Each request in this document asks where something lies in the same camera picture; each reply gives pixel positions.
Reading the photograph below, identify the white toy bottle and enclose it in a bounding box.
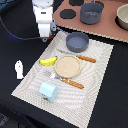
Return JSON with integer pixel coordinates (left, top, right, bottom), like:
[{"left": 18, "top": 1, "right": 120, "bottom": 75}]
[{"left": 15, "top": 60, "right": 24, "bottom": 79}]

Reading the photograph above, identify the wooden handled toy fork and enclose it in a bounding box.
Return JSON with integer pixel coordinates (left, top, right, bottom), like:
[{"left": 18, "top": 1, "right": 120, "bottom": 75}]
[{"left": 44, "top": 71, "right": 84, "bottom": 89}]

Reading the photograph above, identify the beige bowl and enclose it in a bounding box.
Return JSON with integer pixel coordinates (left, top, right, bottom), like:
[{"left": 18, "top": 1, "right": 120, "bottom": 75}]
[{"left": 117, "top": 4, "right": 128, "bottom": 30}]

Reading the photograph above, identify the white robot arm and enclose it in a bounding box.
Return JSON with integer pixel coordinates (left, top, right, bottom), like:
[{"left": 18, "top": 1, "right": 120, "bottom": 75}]
[{"left": 32, "top": 0, "right": 56, "bottom": 42}]

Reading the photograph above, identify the black rear burner disc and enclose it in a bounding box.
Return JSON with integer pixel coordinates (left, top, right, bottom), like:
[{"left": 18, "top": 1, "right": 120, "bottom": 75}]
[{"left": 69, "top": 0, "right": 84, "bottom": 6}]

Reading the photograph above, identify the light blue milk carton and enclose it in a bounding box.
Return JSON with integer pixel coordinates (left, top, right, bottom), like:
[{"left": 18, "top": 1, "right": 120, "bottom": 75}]
[{"left": 39, "top": 82, "right": 58, "bottom": 102}]

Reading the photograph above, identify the grey pot on stove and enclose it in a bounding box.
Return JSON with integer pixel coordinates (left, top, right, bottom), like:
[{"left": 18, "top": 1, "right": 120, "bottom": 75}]
[{"left": 80, "top": 2, "right": 103, "bottom": 24}]

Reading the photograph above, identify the grey toy pan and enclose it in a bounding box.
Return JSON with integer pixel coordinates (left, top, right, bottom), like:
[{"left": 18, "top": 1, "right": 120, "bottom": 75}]
[{"left": 57, "top": 32, "right": 89, "bottom": 53}]

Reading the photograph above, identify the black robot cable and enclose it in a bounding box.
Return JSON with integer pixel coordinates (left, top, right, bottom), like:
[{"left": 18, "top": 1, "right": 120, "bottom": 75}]
[{"left": 0, "top": 15, "right": 44, "bottom": 42}]

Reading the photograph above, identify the black stove burner disc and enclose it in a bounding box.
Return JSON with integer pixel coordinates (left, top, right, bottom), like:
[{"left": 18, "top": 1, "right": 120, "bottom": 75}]
[{"left": 60, "top": 9, "right": 76, "bottom": 19}]

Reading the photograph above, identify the yellow toy banana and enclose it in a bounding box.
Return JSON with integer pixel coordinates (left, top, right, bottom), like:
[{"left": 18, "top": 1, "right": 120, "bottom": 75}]
[{"left": 39, "top": 56, "right": 57, "bottom": 66}]

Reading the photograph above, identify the beige woven placemat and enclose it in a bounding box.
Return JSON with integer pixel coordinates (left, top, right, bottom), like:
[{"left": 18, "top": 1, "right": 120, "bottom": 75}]
[{"left": 10, "top": 30, "right": 115, "bottom": 128}]

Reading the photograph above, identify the wooden handled toy knife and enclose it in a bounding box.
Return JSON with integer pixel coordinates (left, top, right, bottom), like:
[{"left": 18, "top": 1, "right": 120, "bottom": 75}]
[{"left": 58, "top": 49, "right": 96, "bottom": 63}]

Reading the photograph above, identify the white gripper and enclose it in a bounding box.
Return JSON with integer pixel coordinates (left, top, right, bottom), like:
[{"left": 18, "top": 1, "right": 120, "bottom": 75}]
[{"left": 33, "top": 6, "right": 56, "bottom": 42}]

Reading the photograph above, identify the beige wooden plate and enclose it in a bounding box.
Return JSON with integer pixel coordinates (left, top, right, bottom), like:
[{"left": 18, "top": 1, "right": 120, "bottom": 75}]
[{"left": 54, "top": 55, "right": 81, "bottom": 78}]

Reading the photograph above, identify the pink toy stove board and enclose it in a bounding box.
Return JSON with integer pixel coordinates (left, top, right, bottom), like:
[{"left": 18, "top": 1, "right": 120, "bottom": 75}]
[{"left": 53, "top": 0, "right": 128, "bottom": 43}]

